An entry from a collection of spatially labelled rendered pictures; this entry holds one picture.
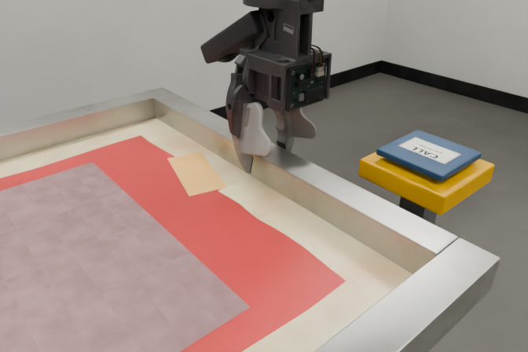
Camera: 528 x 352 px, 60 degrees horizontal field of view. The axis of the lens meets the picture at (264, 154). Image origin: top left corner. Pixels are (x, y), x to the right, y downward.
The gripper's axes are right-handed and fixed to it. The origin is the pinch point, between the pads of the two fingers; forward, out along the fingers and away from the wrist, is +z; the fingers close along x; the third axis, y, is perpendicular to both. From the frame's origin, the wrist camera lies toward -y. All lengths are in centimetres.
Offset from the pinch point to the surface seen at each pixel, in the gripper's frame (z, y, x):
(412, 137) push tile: 1.1, 8.3, 20.8
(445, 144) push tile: 1.1, 12.5, 22.3
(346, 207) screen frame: -0.5, 15.2, -1.9
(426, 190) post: 3.1, 15.8, 12.7
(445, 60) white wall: 74, -140, 309
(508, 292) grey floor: 98, 1, 120
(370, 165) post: 3.1, 7.3, 12.7
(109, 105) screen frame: -0.9, -26.6, -8.8
